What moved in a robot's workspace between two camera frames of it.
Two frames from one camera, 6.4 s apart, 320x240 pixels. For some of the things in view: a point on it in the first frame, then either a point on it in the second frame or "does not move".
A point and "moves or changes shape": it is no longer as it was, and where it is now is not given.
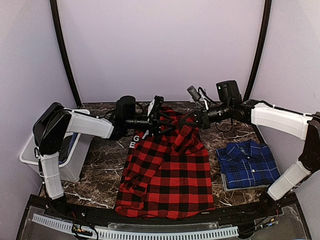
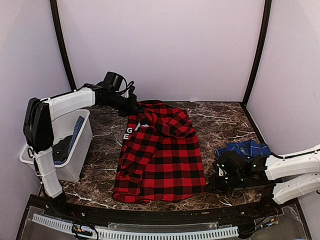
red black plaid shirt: [166, 174] moves or changes shape
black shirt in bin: [64, 148] does not move
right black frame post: [267, 8] does not move
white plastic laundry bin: [72, 171] does not move
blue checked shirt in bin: [74, 136] does not move
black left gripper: [155, 117] → [131, 109]
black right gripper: [201, 122] → [215, 187]
